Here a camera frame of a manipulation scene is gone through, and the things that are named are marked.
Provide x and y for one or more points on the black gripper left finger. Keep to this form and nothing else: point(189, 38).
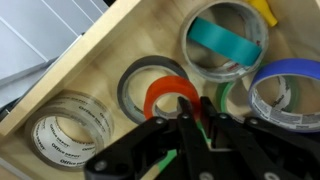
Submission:
point(190, 140)

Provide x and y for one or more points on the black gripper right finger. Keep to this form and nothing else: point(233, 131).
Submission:
point(233, 133)

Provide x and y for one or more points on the red tape roll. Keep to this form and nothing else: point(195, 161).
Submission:
point(166, 85)

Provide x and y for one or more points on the thin green tape roll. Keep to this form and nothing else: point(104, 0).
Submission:
point(221, 95)

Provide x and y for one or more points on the blue tape roll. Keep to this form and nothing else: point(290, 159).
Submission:
point(286, 66)

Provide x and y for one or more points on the dark gray tape roll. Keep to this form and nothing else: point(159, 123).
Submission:
point(150, 61)

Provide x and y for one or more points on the teal tape roll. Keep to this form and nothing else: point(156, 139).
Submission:
point(226, 41)
point(260, 33)

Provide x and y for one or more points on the open wooden drawer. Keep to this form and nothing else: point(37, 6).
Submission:
point(110, 43)

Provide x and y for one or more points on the clear tape roll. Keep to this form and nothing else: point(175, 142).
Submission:
point(40, 146)

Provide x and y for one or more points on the white drawer cabinet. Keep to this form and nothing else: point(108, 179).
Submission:
point(33, 33)

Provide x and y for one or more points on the glue bottle with yellow cap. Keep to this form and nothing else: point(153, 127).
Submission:
point(265, 11)

